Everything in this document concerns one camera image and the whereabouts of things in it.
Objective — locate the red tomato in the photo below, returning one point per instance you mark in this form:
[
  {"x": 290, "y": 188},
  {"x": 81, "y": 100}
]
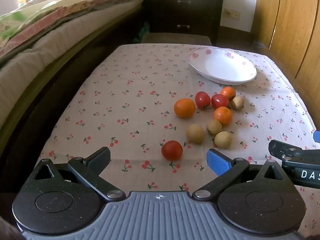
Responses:
[
  {"x": 220, "y": 101},
  {"x": 202, "y": 99},
  {"x": 172, "y": 150}
]

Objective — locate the tan longan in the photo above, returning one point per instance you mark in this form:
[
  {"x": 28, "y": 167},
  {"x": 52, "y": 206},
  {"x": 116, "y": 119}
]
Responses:
[
  {"x": 195, "y": 134},
  {"x": 238, "y": 103},
  {"x": 214, "y": 127},
  {"x": 223, "y": 140}
]

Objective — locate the white floral plate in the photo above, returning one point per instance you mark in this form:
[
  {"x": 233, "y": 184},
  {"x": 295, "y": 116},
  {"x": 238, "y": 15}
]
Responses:
[{"x": 222, "y": 65}]

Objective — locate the small orange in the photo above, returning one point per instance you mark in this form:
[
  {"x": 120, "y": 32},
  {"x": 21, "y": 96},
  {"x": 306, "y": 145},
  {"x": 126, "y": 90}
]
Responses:
[
  {"x": 228, "y": 92},
  {"x": 223, "y": 116}
]

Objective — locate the wall socket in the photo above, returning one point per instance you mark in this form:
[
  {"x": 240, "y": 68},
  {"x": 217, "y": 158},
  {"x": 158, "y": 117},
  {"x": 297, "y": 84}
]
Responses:
[{"x": 232, "y": 14}]

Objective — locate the dark wooden nightstand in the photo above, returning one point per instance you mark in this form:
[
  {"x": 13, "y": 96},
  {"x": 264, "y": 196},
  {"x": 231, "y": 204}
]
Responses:
[{"x": 182, "y": 10}]

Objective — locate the cherry print tablecloth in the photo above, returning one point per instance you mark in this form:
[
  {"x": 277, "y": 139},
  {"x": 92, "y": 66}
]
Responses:
[{"x": 125, "y": 92}]

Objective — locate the large orange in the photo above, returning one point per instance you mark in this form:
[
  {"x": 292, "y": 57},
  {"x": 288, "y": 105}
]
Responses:
[{"x": 184, "y": 108}]

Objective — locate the wooden wardrobe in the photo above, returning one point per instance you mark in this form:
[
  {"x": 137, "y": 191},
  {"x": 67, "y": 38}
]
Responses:
[{"x": 287, "y": 17}]

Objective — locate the green cloth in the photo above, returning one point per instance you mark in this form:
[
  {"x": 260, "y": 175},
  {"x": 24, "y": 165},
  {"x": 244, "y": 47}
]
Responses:
[{"x": 142, "y": 33}]

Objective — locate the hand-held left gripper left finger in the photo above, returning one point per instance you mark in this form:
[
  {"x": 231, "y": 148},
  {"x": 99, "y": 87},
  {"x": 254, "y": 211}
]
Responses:
[{"x": 98, "y": 160}]

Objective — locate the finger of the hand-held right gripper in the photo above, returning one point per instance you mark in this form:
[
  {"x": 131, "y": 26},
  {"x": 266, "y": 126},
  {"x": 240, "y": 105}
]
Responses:
[
  {"x": 317, "y": 136},
  {"x": 277, "y": 147}
]

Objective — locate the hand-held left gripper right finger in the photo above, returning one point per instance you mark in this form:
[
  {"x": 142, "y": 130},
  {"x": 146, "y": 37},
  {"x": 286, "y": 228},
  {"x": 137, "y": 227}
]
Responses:
[{"x": 218, "y": 163}]

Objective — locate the floral blanket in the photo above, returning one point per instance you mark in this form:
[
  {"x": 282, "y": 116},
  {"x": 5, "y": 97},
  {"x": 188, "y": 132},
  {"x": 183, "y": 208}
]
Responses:
[{"x": 50, "y": 10}]

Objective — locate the bed with patterned blanket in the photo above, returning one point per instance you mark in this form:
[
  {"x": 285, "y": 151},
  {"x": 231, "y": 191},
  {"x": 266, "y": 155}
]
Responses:
[{"x": 62, "y": 80}]

